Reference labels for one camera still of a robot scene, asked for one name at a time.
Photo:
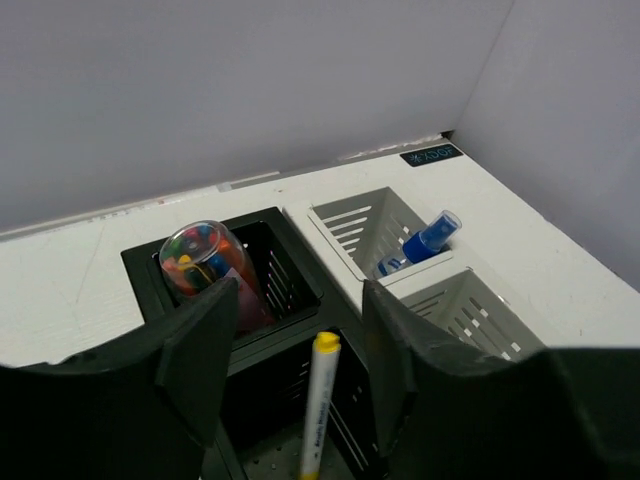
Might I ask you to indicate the dark logo sticker right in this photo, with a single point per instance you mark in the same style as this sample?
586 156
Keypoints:
431 155

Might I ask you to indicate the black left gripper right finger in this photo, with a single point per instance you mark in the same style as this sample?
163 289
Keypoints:
446 410

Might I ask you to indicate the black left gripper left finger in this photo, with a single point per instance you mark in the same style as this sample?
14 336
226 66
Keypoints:
144 405

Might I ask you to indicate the black slotted organizer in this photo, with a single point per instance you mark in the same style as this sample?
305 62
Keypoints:
262 415

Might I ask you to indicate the blue capped spray bottle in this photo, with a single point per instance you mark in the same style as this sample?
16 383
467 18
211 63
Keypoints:
421 246

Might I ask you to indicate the clear tube of markers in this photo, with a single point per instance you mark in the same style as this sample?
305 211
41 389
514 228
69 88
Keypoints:
203 252

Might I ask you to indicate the yellow capped marker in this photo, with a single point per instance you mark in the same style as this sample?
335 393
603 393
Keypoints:
324 361

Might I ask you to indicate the white slotted organizer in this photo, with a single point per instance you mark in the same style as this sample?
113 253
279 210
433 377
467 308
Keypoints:
374 235

